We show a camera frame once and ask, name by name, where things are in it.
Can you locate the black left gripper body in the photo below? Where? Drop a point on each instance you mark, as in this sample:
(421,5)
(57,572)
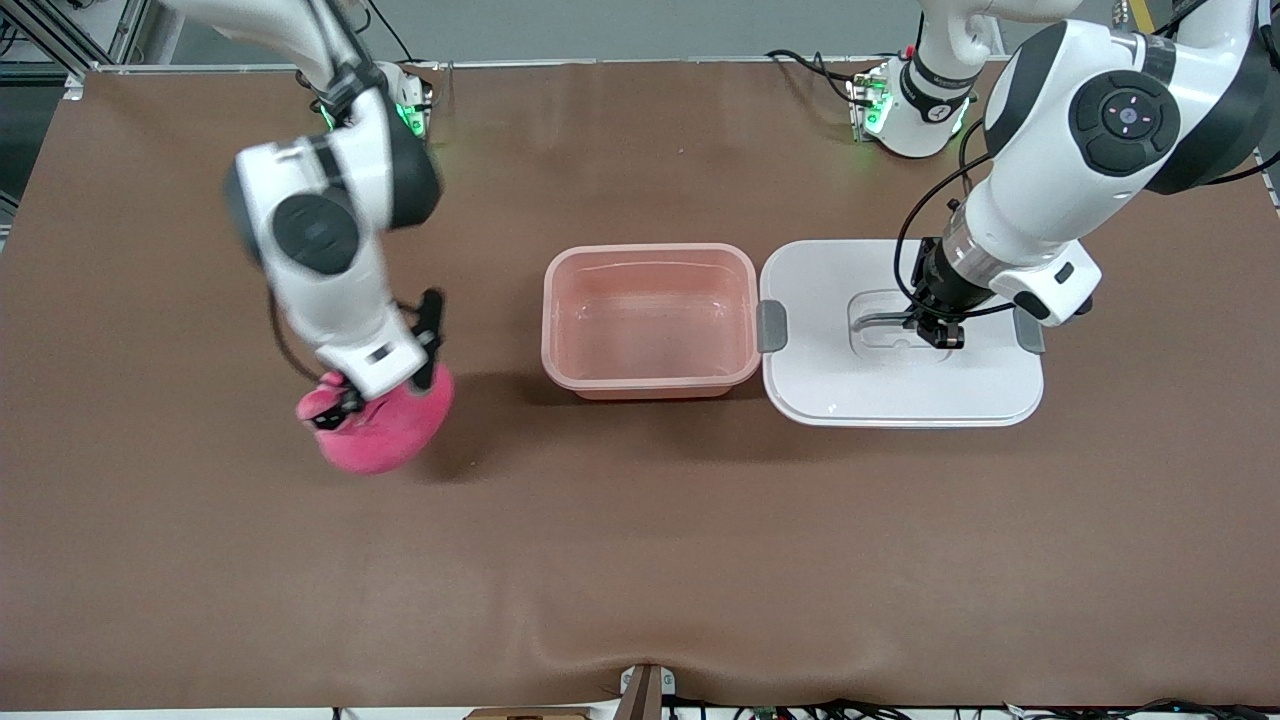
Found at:
(938,286)

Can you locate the pink plush toy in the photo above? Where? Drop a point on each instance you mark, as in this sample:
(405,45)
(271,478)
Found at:
(390,440)

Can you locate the white box lid grey clips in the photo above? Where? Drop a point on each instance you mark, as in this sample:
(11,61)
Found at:
(900,390)

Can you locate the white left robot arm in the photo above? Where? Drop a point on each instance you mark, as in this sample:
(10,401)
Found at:
(1050,200)

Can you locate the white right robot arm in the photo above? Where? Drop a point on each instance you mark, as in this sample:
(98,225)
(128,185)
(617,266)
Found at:
(320,230)

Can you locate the pink translucent plastic box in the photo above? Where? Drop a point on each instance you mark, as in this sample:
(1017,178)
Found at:
(650,320)

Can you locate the brown table mat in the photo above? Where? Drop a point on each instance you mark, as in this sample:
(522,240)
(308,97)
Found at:
(640,550)

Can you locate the metal table corner bracket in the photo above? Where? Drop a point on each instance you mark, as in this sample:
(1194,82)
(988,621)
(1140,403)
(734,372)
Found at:
(73,85)

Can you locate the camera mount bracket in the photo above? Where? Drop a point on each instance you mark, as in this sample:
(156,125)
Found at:
(645,695)

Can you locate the aluminium frame post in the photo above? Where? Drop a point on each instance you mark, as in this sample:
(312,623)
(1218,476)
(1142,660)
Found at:
(120,30)

